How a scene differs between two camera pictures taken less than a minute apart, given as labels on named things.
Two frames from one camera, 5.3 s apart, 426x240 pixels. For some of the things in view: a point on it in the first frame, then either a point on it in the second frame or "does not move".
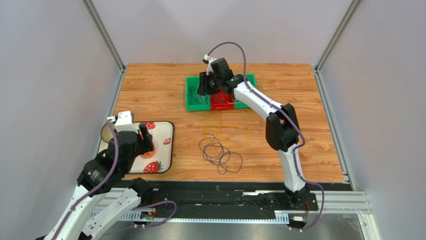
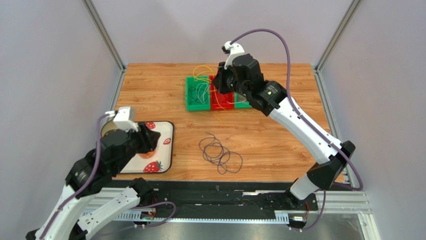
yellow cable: [236, 136] to [215, 88]
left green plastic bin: [194, 101] does not move
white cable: [204, 101] does not move
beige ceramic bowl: [106, 133] does not move
